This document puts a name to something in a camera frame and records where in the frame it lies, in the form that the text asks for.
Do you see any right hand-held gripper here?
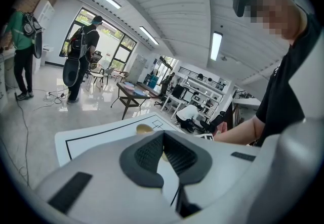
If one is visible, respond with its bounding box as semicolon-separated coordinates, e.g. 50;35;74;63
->
194;133;215;142

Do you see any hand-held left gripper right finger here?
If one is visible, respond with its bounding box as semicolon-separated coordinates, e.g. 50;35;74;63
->
163;130;263;220

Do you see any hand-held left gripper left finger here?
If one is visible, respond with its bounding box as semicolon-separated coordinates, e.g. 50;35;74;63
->
34;131;183;224

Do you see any person's right forearm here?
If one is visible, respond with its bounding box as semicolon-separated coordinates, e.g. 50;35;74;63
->
214;118;266;147

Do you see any white table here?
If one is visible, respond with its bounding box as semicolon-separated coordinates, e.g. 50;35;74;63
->
54;111;188;168

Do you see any white desk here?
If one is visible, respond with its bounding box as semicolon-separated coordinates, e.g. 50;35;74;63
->
161;94;189;120

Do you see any black monitor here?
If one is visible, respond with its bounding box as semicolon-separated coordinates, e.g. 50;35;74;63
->
171;85;185;99

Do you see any round tan bowl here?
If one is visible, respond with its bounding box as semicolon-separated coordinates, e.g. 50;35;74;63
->
136;123;154;135

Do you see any person's black t-shirt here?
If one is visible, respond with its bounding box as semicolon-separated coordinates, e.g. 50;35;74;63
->
255;13;323;148

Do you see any wicker armchair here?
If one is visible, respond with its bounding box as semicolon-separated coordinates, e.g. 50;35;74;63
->
116;71;130;83

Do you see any white metal locker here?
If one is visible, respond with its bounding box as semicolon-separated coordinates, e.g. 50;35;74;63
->
128;53;148;84

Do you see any gray armchair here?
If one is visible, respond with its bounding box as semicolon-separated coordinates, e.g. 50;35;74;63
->
102;67;116;84

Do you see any black mesh office chair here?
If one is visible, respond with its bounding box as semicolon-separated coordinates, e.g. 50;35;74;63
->
90;51;103;69

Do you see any white drawer cabinet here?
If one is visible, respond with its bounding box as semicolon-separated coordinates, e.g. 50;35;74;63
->
0;50;16;114

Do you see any large glass window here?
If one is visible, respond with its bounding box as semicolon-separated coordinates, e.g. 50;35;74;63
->
59;7;137;72

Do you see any person's head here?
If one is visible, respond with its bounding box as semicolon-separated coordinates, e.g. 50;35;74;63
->
249;0;309;41

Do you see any white cubby bookcase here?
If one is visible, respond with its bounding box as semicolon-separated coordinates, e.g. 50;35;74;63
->
33;0;55;29

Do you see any black floor cable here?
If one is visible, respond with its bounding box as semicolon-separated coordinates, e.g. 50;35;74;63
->
15;93;30;187

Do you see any white wire-leg chair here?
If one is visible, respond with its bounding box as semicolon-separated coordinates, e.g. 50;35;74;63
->
86;67;106;92

